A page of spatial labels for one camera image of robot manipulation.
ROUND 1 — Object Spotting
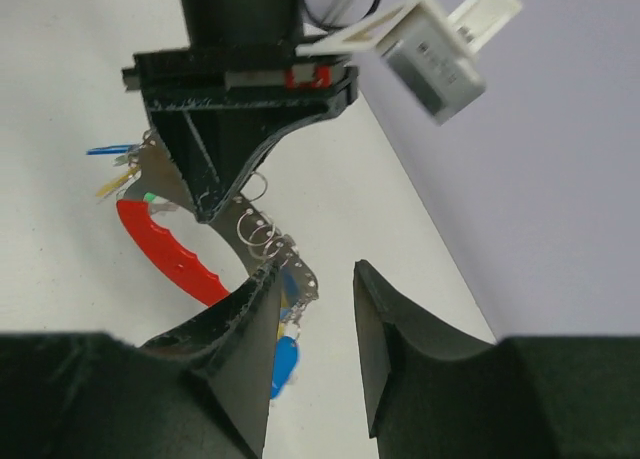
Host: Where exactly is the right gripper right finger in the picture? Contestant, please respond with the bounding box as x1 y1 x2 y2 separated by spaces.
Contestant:
353 260 639 458

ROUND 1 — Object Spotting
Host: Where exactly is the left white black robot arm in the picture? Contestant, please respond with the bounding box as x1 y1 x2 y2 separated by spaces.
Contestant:
122 0 358 223

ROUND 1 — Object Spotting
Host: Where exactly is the green tagged key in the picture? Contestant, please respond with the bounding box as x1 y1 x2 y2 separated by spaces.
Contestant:
143 193 179 216

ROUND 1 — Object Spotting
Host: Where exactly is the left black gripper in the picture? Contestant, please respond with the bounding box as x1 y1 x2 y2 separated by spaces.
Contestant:
122 46 358 224

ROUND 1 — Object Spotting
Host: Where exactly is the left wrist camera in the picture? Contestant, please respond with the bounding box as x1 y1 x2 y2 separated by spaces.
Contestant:
296 0 523 125

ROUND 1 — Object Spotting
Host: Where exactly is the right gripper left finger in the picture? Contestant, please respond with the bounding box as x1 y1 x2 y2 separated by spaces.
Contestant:
1 261 281 458

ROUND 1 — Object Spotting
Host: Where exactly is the metal key holder red handle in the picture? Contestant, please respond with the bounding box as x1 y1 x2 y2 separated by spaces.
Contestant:
85 131 321 400

